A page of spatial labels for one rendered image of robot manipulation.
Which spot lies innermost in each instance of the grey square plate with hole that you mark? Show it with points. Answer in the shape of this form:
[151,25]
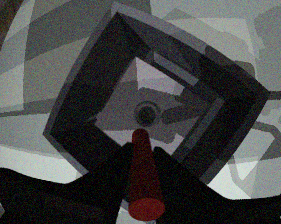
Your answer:
[143,87]

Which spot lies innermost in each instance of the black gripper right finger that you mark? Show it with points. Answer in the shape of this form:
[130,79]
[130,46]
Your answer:
[188,201]

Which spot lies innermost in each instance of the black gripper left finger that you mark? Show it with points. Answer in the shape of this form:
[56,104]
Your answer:
[94,198]

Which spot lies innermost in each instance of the dark grey open box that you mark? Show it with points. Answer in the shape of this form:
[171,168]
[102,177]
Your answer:
[235,99]

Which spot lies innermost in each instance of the dark red peg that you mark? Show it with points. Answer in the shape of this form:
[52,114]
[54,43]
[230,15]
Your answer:
[145,201]

